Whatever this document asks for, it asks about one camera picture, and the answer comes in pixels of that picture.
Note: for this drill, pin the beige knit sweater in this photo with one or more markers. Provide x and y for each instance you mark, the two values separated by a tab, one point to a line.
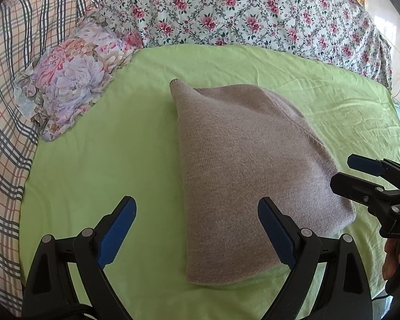
246	160

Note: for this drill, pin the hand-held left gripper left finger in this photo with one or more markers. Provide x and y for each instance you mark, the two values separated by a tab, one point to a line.
118	230

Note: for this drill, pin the plaid blanket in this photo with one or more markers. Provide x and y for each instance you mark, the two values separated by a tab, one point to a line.
6	123

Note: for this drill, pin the green bed sheet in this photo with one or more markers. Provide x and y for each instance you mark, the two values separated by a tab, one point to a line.
120	140

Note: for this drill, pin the peony print pillow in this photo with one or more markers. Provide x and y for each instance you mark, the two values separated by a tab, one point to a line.
73	73

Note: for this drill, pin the person's right hand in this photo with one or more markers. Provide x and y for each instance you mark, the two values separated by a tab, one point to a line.
391	256

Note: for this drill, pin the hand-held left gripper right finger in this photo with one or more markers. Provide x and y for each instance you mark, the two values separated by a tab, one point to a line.
276	231

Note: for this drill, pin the rose print quilt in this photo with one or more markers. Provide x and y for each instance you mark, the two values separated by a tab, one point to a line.
253	10

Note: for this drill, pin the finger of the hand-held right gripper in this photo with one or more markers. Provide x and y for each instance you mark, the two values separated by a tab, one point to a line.
356	188
363	164

